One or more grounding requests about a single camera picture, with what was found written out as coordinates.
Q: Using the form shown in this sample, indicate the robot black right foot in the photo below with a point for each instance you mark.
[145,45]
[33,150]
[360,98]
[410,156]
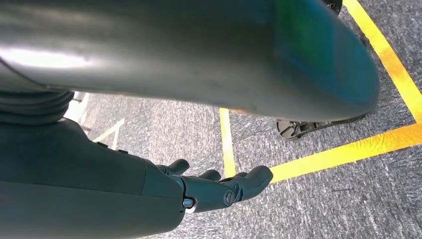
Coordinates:
[296,129]

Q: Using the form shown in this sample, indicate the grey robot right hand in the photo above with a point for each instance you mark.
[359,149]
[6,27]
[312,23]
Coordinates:
[82,191]

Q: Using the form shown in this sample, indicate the robot grey leg shell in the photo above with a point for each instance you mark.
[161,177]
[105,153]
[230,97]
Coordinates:
[165,49]

